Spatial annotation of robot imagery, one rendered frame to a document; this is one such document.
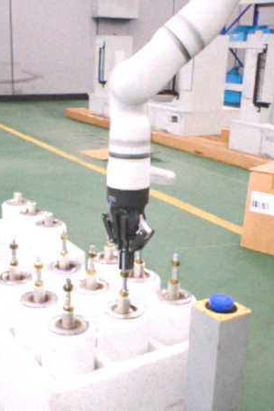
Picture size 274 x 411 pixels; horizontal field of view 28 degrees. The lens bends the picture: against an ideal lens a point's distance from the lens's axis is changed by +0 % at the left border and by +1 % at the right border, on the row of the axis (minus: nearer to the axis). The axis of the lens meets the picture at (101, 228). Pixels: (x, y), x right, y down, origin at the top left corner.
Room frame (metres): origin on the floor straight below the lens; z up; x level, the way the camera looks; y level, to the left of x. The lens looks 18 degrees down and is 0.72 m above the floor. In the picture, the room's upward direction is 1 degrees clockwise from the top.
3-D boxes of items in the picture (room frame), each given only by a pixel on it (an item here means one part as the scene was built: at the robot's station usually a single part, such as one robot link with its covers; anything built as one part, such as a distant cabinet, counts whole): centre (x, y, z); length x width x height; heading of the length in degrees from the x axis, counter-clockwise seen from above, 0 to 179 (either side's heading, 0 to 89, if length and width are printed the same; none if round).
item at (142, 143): (0.94, -0.04, 0.62); 0.09 x 0.07 x 0.15; 5
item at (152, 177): (0.94, -0.06, 0.52); 0.11 x 0.09 x 0.06; 125
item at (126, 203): (0.93, -0.05, 0.45); 0.08 x 0.08 x 0.09
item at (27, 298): (0.97, 0.12, 0.25); 0.08 x 0.08 x 0.01
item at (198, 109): (4.98, -0.47, 0.45); 1.61 x 0.57 x 0.74; 28
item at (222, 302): (0.83, -0.20, 0.32); 0.04 x 0.04 x 0.02
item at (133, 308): (0.93, -0.05, 0.25); 0.08 x 0.08 x 0.01
